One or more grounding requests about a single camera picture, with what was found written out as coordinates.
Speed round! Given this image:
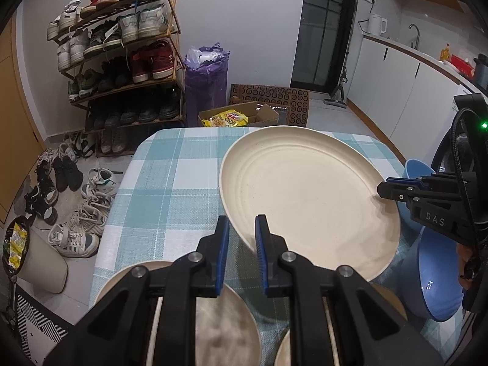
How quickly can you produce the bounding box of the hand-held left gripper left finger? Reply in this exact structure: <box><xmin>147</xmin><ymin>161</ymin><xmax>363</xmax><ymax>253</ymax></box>
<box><xmin>44</xmin><ymin>215</ymin><xmax>231</xmax><ymax>366</ymax></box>

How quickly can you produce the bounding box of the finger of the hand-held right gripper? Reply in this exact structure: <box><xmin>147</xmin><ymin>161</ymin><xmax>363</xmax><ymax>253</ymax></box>
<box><xmin>385</xmin><ymin>174</ymin><xmax>436</xmax><ymax>190</ymax></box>
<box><xmin>377</xmin><ymin>180</ymin><xmax>432</xmax><ymax>210</ymax></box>

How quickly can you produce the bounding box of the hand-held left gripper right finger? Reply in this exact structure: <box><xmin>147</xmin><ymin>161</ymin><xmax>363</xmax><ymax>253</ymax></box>
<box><xmin>255</xmin><ymin>214</ymin><xmax>445</xmax><ymax>366</ymax></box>

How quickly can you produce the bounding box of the large cream plate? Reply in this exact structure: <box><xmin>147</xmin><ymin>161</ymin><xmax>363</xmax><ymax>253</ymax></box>
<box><xmin>219</xmin><ymin>126</ymin><xmax>401</xmax><ymax>282</ymax></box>

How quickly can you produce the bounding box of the person's right hand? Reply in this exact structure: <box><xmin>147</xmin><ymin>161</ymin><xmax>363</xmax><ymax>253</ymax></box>
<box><xmin>455</xmin><ymin>245</ymin><xmax>480</xmax><ymax>289</ymax></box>

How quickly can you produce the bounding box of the teal checked tablecloth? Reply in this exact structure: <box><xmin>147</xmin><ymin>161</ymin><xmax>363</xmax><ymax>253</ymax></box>
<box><xmin>89</xmin><ymin>125</ymin><xmax>471</xmax><ymax>366</ymax></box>

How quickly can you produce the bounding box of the white base cabinet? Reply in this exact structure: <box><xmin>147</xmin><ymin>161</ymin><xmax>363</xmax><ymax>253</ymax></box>
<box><xmin>349</xmin><ymin>34</ymin><xmax>488</xmax><ymax>168</ymax></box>

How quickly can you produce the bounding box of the grey floor mop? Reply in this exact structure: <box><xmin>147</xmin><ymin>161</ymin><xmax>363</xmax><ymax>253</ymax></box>
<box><xmin>323</xmin><ymin>0</ymin><xmax>360</xmax><ymax>107</ymax></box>

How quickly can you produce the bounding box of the red box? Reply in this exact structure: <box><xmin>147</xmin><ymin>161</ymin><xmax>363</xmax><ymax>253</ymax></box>
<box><xmin>450</xmin><ymin>55</ymin><xmax>475</xmax><ymax>77</ymax></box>

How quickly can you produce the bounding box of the yellow snack packet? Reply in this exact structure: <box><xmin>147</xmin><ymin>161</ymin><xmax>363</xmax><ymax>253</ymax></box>
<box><xmin>202</xmin><ymin>110</ymin><xmax>248</xmax><ymax>128</ymax></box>

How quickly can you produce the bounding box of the open cardboard box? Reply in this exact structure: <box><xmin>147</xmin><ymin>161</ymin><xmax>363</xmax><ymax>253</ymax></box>
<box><xmin>197</xmin><ymin>101</ymin><xmax>281</xmax><ymax>128</ymax></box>

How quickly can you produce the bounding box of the grey plastic-wrapped pack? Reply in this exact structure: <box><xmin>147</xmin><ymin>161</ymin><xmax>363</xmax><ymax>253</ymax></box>
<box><xmin>255</xmin><ymin>103</ymin><xmax>291</xmax><ymax>123</ymax></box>

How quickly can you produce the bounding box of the scattered worn sneakers pile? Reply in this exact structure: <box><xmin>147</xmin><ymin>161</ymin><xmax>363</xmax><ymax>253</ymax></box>
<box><xmin>23</xmin><ymin>131</ymin><xmax>117</xmax><ymax>258</ymax></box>

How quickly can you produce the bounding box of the patterned brown cardboard box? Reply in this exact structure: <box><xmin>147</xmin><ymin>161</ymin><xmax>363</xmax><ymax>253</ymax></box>
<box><xmin>229</xmin><ymin>84</ymin><xmax>311</xmax><ymax>127</ymax></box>

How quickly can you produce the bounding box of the white electric kettle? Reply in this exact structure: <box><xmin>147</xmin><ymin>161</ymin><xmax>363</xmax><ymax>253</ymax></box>
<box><xmin>367</xmin><ymin>12</ymin><xmax>387</xmax><ymax>37</ymax></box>

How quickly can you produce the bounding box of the black framed glass door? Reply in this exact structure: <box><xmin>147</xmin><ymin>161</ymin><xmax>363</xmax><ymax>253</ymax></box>
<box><xmin>290</xmin><ymin>0</ymin><xmax>358</xmax><ymax>96</ymax></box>

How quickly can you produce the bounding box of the purple plastic bag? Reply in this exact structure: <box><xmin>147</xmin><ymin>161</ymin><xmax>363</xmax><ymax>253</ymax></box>
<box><xmin>183</xmin><ymin>42</ymin><xmax>229</xmax><ymax>113</ymax></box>

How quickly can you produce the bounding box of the white trash bin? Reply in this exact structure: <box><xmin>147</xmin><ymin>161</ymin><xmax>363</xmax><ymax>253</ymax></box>
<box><xmin>2</xmin><ymin>215</ymin><xmax>69</xmax><ymax>294</ymax></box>

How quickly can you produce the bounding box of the black white striped rug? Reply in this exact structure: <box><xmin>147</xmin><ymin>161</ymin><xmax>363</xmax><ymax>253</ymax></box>
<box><xmin>13</xmin><ymin>286</ymin><xmax>73</xmax><ymax>359</ymax></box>

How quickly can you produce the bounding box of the yellow wrapper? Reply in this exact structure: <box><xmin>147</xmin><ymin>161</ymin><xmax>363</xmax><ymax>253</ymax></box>
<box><xmin>3</xmin><ymin>225</ymin><xmax>29</xmax><ymax>269</ymax></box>

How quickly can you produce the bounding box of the orange wooden door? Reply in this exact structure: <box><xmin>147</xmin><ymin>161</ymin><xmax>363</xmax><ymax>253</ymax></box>
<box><xmin>0</xmin><ymin>15</ymin><xmax>44</xmax><ymax>225</ymax></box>

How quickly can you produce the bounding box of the wooden shoe rack with shoes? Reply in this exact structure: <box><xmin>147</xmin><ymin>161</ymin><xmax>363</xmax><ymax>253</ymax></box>
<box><xmin>46</xmin><ymin>0</ymin><xmax>181</xmax><ymax>153</ymax></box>

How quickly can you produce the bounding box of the black braided cable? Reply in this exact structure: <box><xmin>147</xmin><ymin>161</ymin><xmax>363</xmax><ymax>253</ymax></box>
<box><xmin>452</xmin><ymin>107</ymin><xmax>488</xmax><ymax>260</ymax></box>

